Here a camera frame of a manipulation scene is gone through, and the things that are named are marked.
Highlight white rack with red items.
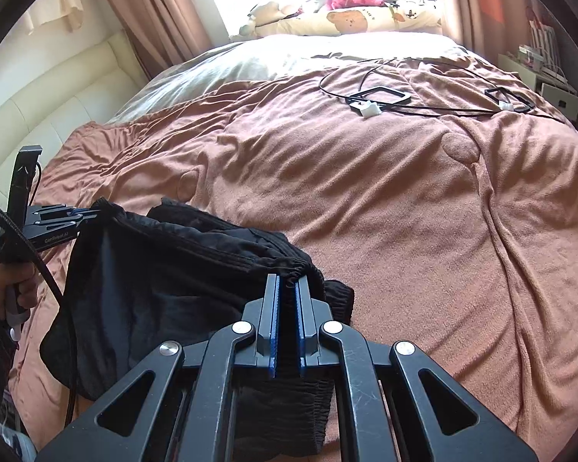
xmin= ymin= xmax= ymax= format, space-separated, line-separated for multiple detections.
xmin=515 ymin=6 xmax=568 ymax=82

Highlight white nightstand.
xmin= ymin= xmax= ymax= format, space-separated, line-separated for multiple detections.
xmin=498 ymin=44 xmax=578 ymax=124

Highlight brown fleece blanket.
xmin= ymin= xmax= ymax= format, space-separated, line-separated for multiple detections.
xmin=7 ymin=65 xmax=578 ymax=462

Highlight black pants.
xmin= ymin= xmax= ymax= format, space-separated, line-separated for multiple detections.
xmin=41 ymin=197 xmax=356 ymax=459

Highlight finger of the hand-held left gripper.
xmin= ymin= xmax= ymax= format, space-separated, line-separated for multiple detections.
xmin=33 ymin=204 xmax=102 ymax=219
xmin=35 ymin=218 xmax=86 ymax=232

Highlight beige bear plush toy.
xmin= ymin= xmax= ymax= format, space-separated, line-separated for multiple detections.
xmin=240 ymin=1 xmax=296 ymax=35

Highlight thin black cable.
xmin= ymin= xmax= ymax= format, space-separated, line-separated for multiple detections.
xmin=318 ymin=58 xmax=562 ymax=120

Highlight black braided cable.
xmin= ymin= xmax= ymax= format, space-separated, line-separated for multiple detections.
xmin=0 ymin=196 xmax=80 ymax=427

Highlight white and brown plush toy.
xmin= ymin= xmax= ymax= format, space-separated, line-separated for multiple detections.
xmin=389 ymin=0 xmax=435 ymax=21

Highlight cream padded headboard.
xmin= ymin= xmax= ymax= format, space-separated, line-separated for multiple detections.
xmin=0 ymin=29 xmax=150 ymax=251

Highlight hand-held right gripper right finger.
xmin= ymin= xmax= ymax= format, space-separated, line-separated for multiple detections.
xmin=295 ymin=279 xmax=540 ymax=462

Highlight black square frame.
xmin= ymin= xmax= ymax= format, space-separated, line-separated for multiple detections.
xmin=484 ymin=87 xmax=533 ymax=112
xmin=348 ymin=85 xmax=413 ymax=107

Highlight beige duvet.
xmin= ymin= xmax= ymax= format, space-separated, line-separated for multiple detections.
xmin=108 ymin=33 xmax=473 ymax=126

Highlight bear print pillow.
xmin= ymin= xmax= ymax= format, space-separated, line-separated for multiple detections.
xmin=229 ymin=2 xmax=444 ymax=39

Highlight pink-brown curtain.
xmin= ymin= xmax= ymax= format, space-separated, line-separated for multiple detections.
xmin=89 ymin=0 xmax=213 ymax=82
xmin=432 ymin=0 xmax=507 ymax=59

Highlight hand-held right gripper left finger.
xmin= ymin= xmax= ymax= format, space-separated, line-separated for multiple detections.
xmin=36 ymin=274 xmax=281 ymax=462

